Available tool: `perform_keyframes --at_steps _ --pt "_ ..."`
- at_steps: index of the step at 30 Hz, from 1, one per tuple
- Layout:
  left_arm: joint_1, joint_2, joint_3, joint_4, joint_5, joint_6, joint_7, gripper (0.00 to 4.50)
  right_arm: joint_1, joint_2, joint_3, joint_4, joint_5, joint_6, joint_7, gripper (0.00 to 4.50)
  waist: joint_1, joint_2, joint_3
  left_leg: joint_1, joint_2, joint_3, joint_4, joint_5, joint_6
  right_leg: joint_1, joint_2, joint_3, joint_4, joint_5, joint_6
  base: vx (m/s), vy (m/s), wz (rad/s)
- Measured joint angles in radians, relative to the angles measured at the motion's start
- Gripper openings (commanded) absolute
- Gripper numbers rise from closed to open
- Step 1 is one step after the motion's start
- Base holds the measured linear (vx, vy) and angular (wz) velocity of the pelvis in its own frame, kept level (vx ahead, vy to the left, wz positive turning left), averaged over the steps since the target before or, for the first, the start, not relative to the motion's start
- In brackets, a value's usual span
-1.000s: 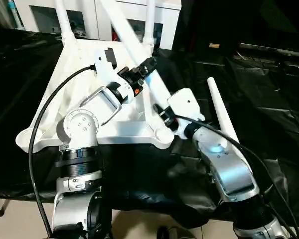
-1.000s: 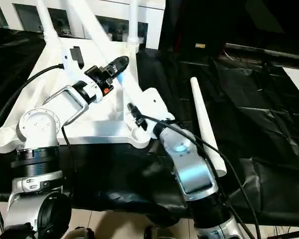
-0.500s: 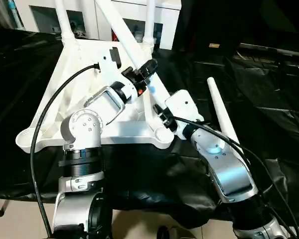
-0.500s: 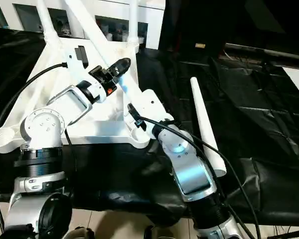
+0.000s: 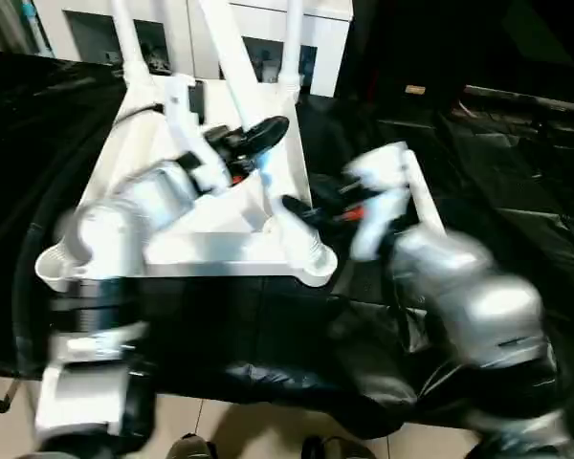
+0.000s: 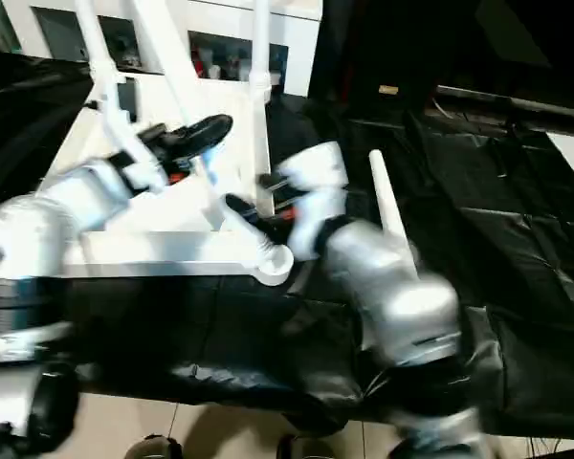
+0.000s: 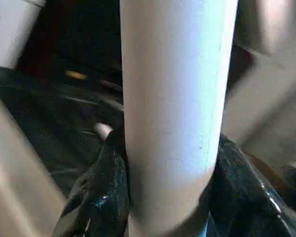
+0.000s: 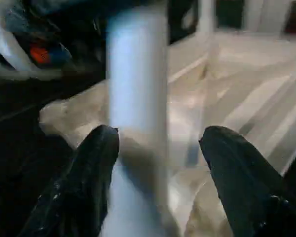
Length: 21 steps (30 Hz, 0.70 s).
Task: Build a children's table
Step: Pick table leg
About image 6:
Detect white plastic table top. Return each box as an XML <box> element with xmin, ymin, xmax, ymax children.
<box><xmin>37</xmin><ymin>66</ymin><xmax>297</xmax><ymax>289</ymax></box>

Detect black right robot foot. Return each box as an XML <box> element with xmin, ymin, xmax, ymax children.
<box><xmin>276</xmin><ymin>432</ymin><xmax>337</xmax><ymax>459</ymax></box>

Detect white sideboard cabinet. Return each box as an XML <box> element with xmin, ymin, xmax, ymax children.
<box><xmin>0</xmin><ymin>0</ymin><xmax>324</xmax><ymax>98</ymax></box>

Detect white plastic table leg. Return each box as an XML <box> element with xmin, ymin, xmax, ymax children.
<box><xmin>74</xmin><ymin>0</ymin><xmax>121</xmax><ymax>83</ymax></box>
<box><xmin>128</xmin><ymin>0</ymin><xmax>282</xmax><ymax>263</ymax></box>
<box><xmin>368</xmin><ymin>149</ymin><xmax>421</xmax><ymax>277</ymax></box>
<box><xmin>250</xmin><ymin>0</ymin><xmax>275</xmax><ymax>102</ymax></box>

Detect black work mat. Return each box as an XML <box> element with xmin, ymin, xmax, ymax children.
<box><xmin>0</xmin><ymin>47</ymin><xmax>574</xmax><ymax>439</ymax></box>

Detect long black pole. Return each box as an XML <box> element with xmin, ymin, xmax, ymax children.
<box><xmin>434</xmin><ymin>85</ymin><xmax>574</xmax><ymax>121</ymax></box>

